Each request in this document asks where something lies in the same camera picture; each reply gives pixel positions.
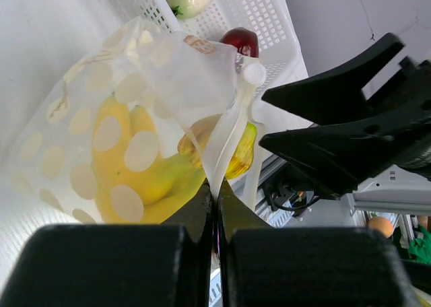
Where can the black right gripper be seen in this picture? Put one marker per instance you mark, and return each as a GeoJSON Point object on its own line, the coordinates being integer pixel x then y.
{"type": "Point", "coordinates": [390, 128]}

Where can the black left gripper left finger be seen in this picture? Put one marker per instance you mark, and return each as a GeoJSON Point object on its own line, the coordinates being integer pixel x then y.
{"type": "Point", "coordinates": [120, 265]}

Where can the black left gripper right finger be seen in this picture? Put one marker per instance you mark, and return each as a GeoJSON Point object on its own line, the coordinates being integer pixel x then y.
{"type": "Point", "coordinates": [331, 266]}

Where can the yellow banana bunch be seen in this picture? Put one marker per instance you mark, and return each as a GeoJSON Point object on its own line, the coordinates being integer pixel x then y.
{"type": "Point", "coordinates": [135, 182]}

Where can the dark red apple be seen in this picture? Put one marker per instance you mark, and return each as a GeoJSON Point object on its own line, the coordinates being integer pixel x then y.
{"type": "Point", "coordinates": [245, 41]}

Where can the clear polka-dot zip bag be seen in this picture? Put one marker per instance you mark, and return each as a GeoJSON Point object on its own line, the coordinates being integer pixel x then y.
{"type": "Point", "coordinates": [198, 93]}

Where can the white perforated plastic basket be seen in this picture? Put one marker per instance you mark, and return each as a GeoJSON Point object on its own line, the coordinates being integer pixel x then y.
{"type": "Point", "coordinates": [279, 48]}

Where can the orange fruit in background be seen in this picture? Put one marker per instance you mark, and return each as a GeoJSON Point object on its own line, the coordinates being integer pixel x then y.
{"type": "Point", "coordinates": [381, 224]}

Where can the green lettuce leaf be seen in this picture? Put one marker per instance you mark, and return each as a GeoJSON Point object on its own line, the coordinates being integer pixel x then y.
{"type": "Point", "coordinates": [419, 248]}

